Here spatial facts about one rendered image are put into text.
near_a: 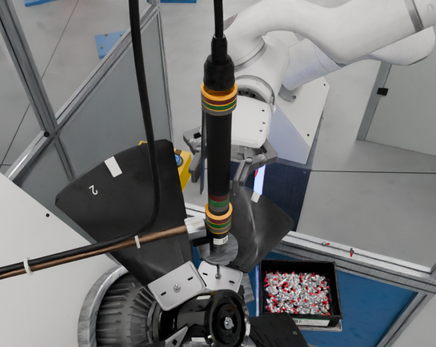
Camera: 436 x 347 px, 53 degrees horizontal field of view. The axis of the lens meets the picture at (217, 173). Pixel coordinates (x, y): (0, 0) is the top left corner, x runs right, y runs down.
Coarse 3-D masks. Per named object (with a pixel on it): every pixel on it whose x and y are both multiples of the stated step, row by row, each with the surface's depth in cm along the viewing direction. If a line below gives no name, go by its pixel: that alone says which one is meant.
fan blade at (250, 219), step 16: (240, 192) 104; (240, 208) 100; (256, 208) 102; (272, 208) 104; (240, 224) 97; (256, 224) 98; (272, 224) 100; (288, 224) 103; (240, 240) 94; (256, 240) 95; (272, 240) 97; (240, 256) 91; (256, 256) 92
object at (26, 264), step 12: (132, 0) 41; (216, 0) 43; (132, 12) 41; (216, 12) 44; (132, 24) 42; (216, 24) 45; (132, 36) 43; (216, 36) 46; (144, 72) 47; (144, 84) 48; (144, 96) 49; (144, 108) 50; (144, 120) 52; (156, 168) 58; (156, 180) 60; (156, 192) 62; (156, 204) 64; (156, 216) 66; (144, 228) 67; (108, 240) 68; (120, 240) 68; (60, 252) 67; (72, 252) 67; (12, 264) 65; (24, 264) 65
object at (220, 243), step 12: (216, 48) 47; (216, 60) 48; (228, 60) 49; (204, 72) 50; (216, 72) 48; (228, 72) 48; (204, 84) 51; (216, 84) 49; (228, 84) 50; (216, 240) 74; (216, 252) 77
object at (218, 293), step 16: (224, 288) 80; (192, 304) 78; (208, 304) 76; (224, 304) 78; (240, 304) 81; (160, 320) 80; (176, 320) 79; (192, 320) 76; (208, 320) 74; (224, 320) 78; (240, 320) 80; (160, 336) 80; (192, 336) 76; (208, 336) 74; (224, 336) 76; (240, 336) 80
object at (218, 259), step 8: (200, 216) 72; (192, 232) 70; (200, 232) 71; (192, 240) 72; (200, 240) 72; (208, 240) 72; (232, 240) 79; (200, 248) 74; (208, 248) 75; (232, 248) 78; (200, 256) 76; (208, 256) 77; (216, 256) 77; (224, 256) 77; (232, 256) 77; (216, 264) 77; (224, 264) 77
